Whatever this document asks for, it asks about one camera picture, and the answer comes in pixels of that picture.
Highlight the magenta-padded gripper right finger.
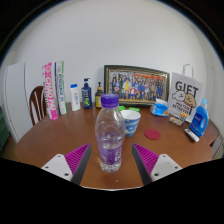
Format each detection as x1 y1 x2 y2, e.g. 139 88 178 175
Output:
131 143 184 186

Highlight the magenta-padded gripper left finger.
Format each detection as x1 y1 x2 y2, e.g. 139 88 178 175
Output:
40 143 93 186

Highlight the clear purple-capped water bottle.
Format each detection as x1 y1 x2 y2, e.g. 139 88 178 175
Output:
94 93 127 174

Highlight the flat round red coaster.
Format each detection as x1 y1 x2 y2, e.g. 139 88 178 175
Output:
144 128 162 141

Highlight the white remote control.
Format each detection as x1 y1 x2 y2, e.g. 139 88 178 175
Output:
184 128 200 143

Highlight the small patterned flat box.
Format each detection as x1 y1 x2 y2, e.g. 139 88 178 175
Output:
168 115 184 127

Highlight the small orange-topped pack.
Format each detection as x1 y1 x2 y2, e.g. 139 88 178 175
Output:
179 112 189 123

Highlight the blue patterned white cup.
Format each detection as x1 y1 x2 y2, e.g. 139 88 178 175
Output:
120 109 142 138

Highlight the blue detergent bottle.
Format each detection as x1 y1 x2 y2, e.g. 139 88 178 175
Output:
189 97 210 138

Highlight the wooden chair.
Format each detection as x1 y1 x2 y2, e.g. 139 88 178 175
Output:
28 85 48 127

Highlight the white blue-capped lotion bottle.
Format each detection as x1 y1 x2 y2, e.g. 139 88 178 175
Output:
69 83 82 112

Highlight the tall pink box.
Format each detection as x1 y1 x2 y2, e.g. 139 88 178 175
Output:
41 61 59 121

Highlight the dark blue pump bottle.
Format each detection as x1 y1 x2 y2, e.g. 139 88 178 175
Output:
81 77 93 110

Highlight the white paper gift bag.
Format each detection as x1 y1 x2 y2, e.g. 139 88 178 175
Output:
167 63 204 124

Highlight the amber pump bottle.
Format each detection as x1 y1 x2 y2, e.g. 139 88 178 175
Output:
94 81 105 109

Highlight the tall green white box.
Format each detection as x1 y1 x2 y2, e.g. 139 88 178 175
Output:
54 60 69 116

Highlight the white cabinet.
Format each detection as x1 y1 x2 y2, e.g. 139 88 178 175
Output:
2 62 34 143

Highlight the framed group photo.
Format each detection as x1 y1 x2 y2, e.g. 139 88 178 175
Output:
103 64 171 108

